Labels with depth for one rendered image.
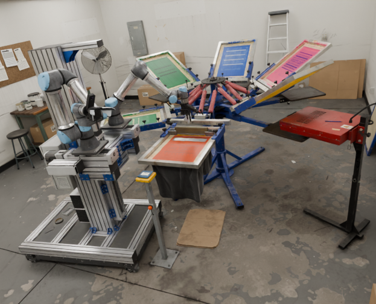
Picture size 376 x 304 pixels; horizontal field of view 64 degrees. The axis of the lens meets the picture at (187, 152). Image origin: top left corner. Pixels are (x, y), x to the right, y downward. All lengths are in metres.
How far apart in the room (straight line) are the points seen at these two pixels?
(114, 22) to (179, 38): 1.72
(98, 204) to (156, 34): 5.29
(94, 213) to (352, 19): 5.60
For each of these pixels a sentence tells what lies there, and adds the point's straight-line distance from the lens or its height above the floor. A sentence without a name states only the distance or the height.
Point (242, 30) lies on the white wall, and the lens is 6.93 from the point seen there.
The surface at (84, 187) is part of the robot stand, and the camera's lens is 3.05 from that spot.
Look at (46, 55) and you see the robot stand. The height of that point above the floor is 1.98.
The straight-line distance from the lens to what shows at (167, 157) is 2.78.
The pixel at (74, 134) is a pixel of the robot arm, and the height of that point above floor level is 1.43.
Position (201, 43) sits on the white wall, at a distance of 7.23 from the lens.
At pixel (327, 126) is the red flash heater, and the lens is 2.80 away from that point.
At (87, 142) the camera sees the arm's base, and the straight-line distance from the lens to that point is 2.51.
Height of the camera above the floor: 2.21
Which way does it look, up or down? 27 degrees down
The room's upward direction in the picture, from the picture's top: 9 degrees counter-clockwise
